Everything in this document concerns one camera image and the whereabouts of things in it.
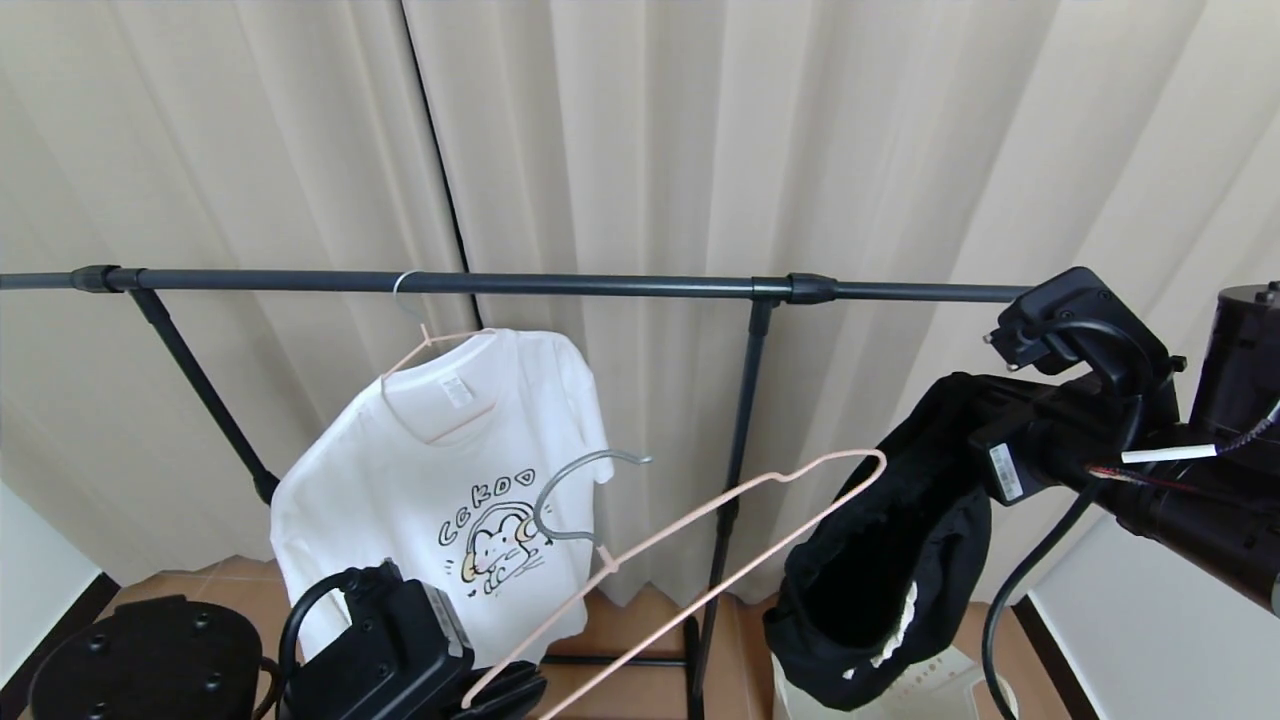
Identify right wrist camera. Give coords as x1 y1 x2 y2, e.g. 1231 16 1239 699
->
985 266 1186 401

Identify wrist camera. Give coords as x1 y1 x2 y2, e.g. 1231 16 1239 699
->
985 266 1186 401
285 560 476 720

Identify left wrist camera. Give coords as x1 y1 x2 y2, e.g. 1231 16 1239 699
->
285 560 476 720

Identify black shorts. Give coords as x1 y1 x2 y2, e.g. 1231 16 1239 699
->
763 372 996 713

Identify beige curtain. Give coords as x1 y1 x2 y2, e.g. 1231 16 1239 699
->
0 0 1280 611

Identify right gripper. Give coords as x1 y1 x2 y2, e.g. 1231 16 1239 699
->
968 385 1280 611

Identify pink clothes hanger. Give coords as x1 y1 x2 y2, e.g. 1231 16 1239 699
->
460 448 888 720
380 270 501 446

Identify black clothes rack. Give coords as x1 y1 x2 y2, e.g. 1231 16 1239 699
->
0 265 1036 720

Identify white printed T-shirt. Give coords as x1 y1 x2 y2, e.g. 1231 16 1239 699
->
270 328 616 666

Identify white laundry basket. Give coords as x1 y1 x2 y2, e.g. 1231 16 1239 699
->
770 645 1021 720

